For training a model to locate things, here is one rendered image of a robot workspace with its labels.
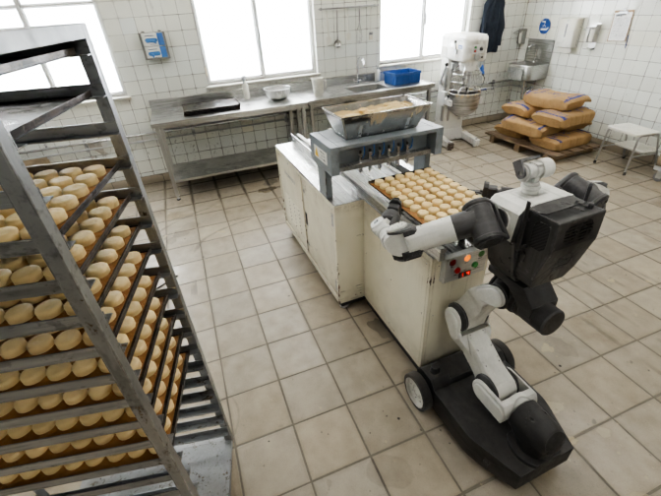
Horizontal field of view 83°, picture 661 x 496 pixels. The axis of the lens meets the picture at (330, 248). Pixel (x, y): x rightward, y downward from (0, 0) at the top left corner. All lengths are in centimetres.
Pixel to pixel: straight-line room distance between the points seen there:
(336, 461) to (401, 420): 39
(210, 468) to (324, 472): 51
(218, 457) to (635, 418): 204
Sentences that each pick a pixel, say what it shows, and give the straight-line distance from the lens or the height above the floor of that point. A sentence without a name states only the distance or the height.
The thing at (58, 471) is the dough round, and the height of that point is 77.
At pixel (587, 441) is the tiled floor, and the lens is 237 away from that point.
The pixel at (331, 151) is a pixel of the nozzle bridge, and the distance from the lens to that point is 205.
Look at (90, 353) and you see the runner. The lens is 98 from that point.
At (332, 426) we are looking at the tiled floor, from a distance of 214.
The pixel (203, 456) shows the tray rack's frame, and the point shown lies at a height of 15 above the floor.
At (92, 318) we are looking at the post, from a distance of 86.
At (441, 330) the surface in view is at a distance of 211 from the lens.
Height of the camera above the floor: 183
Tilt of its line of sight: 33 degrees down
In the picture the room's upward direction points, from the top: 4 degrees counter-clockwise
